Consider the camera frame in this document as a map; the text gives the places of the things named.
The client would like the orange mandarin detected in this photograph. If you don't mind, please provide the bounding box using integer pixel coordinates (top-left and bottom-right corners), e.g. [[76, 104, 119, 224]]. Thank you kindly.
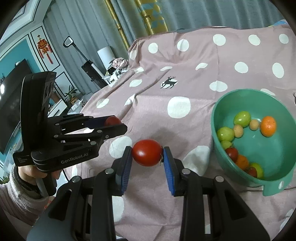
[[260, 116, 277, 137]]

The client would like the gold curtain band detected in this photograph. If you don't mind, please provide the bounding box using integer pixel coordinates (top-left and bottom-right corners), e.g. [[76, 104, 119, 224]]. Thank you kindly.
[[104, 0, 130, 49]]

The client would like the red knot wall ornament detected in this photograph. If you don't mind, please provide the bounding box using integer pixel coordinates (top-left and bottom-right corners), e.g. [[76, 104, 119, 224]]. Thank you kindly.
[[36, 35, 53, 64]]

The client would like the potted green plant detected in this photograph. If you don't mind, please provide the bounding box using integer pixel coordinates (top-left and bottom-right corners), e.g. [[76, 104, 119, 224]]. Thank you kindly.
[[65, 85, 79, 104]]

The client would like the white printed cloth pile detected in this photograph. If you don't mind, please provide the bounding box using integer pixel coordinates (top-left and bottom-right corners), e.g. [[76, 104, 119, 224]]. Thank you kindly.
[[103, 67, 129, 84]]

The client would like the white cylinder appliance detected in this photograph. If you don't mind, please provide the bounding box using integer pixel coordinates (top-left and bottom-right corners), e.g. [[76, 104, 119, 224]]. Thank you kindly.
[[97, 46, 116, 73]]

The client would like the black television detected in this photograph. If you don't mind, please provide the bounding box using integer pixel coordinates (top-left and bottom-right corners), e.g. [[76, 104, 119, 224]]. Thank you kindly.
[[0, 59, 33, 155]]

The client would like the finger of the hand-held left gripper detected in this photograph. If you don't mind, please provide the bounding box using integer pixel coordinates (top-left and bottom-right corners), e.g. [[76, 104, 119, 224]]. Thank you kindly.
[[54, 113, 114, 132], [53, 124, 128, 145]]

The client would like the small orange fruit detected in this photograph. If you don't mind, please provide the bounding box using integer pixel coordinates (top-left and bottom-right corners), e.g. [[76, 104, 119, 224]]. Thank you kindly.
[[236, 155, 250, 169]]

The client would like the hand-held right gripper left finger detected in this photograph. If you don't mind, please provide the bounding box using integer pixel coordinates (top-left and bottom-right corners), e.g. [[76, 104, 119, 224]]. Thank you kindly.
[[26, 146, 132, 241]]

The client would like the teal plastic bowl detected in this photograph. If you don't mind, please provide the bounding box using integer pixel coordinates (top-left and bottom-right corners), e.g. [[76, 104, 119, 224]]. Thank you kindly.
[[211, 89, 296, 196]]

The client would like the person's left hand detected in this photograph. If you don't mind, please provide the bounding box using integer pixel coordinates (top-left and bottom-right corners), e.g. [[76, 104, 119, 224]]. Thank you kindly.
[[17, 165, 63, 186]]

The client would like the grey curtain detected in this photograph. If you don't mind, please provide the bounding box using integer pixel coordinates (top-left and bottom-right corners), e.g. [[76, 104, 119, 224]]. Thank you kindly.
[[44, 0, 287, 93]]

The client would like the pink crumpled cloth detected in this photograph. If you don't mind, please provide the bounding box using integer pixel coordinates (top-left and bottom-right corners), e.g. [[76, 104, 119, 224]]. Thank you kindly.
[[110, 58, 129, 69]]

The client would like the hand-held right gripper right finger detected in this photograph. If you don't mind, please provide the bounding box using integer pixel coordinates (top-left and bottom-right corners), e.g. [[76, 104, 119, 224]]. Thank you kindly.
[[163, 146, 270, 241]]

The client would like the yellow patterned curtain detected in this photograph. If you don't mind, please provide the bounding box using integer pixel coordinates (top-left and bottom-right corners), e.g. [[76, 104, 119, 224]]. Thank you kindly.
[[135, 0, 169, 36]]

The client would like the black stick vacuum cleaner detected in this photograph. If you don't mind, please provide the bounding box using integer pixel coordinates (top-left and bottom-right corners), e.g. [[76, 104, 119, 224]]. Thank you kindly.
[[63, 36, 109, 90]]

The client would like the white television cabinet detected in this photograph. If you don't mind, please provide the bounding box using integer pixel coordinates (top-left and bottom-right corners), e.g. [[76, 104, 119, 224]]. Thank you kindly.
[[47, 98, 68, 117]]

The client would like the large green jujube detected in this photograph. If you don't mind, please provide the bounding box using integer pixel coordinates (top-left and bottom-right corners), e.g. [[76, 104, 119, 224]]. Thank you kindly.
[[217, 127, 235, 142]]

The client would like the pink polka dot blanket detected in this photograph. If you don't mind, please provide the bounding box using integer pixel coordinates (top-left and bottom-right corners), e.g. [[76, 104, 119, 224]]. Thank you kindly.
[[35, 24, 296, 241]]

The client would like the person's left forearm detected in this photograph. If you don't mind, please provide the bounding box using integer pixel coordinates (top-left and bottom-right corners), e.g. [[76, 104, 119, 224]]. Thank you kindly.
[[0, 164, 58, 226]]

